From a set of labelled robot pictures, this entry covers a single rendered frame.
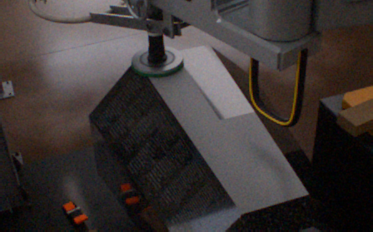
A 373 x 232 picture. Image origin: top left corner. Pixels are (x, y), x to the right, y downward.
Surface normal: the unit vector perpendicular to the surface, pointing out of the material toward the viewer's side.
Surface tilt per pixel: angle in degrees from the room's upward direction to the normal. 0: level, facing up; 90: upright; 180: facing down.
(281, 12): 90
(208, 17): 90
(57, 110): 0
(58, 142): 0
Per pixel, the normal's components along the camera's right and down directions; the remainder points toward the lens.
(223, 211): -0.68, -0.41
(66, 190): -0.04, -0.82
